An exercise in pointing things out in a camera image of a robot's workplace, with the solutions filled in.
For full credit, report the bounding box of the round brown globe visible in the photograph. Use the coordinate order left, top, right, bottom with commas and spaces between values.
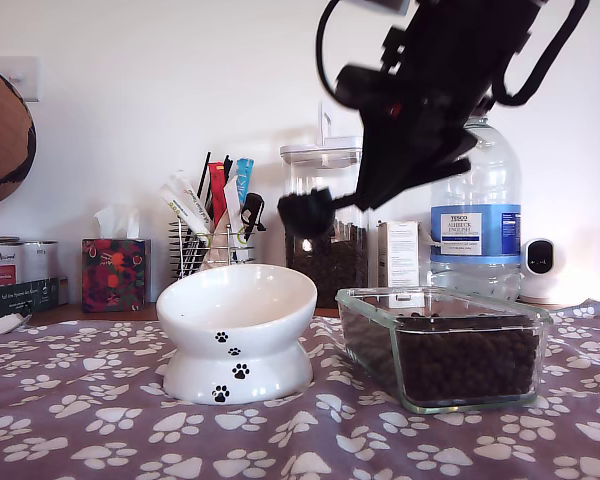
0, 62, 37, 212

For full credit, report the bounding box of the brown cat kibble heap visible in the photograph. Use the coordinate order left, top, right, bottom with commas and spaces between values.
340, 309, 540, 406

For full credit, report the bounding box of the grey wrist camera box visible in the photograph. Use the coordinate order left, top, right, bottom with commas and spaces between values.
352, 0, 411, 15

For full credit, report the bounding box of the clear storage jar white lid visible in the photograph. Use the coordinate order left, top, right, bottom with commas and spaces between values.
279, 102, 372, 310

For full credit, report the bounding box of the white tin can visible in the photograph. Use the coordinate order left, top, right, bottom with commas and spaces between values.
23, 240, 60, 283

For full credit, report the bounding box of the large blue-label water bottle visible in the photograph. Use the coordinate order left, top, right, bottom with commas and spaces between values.
429, 114, 524, 302

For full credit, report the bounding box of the floral tissue box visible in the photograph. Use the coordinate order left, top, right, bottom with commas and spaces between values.
82, 204, 153, 314

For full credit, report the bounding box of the white green-print sachet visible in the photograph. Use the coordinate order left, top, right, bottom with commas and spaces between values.
160, 183, 209, 236
168, 170, 216, 234

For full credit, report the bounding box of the dark brown stored kibble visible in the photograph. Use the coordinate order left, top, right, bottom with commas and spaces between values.
284, 219, 370, 309

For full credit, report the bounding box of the white wall switch plate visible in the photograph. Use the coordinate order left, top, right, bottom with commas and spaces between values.
0, 56, 41, 104

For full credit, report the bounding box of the white paw-print ceramic cat bowl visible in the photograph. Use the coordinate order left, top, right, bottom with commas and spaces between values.
155, 264, 318, 405

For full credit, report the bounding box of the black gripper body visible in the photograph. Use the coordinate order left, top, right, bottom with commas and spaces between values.
335, 0, 541, 121

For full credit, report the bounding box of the thick black sleeved cable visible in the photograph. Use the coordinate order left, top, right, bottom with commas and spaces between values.
489, 0, 591, 107

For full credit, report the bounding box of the chrome wire basket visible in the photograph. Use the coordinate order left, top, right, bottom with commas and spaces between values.
168, 220, 256, 280

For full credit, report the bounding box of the red sachet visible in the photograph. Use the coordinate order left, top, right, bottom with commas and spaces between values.
208, 162, 230, 235

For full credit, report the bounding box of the plain white sachet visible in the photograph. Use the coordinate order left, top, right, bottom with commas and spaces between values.
223, 174, 246, 236

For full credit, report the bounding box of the white tin red label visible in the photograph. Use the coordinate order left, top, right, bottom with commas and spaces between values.
0, 237, 22, 292

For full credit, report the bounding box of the dark printed carton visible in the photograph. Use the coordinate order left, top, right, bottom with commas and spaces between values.
0, 277, 61, 327

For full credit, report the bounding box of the white printed cardboard box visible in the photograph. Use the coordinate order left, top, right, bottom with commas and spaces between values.
377, 220, 422, 301

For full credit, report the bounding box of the purple paw-print tablecloth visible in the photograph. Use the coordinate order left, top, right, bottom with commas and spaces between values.
0, 297, 600, 480

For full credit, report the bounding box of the blue sachet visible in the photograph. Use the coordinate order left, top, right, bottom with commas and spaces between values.
236, 158, 257, 202

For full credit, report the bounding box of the clear glass rectangular dish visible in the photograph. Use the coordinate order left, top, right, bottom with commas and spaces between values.
335, 287, 554, 415

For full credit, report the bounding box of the small white round camera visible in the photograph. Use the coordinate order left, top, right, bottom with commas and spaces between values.
518, 238, 564, 305

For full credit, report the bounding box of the thin black cable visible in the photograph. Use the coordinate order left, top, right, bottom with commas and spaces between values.
315, 0, 366, 111

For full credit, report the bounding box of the brown cat kibble portion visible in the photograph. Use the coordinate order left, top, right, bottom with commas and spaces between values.
279, 187, 333, 211

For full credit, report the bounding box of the black stirrer stick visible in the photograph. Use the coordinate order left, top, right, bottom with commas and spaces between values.
195, 152, 213, 200

